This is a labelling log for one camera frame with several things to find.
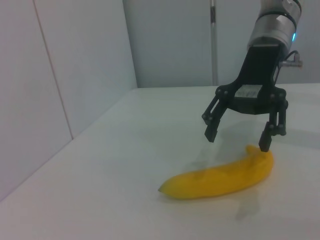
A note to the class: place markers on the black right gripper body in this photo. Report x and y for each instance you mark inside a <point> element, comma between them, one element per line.
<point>260,70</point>

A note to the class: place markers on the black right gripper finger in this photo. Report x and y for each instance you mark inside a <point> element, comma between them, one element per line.
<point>265,140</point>
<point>212,130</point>

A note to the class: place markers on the yellow banana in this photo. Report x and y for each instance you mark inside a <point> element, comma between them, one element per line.
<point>220,180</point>

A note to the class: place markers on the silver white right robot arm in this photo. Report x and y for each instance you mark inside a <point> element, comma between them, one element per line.
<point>272,22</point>

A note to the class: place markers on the silver metal pole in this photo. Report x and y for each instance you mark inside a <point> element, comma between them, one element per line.
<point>213,50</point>

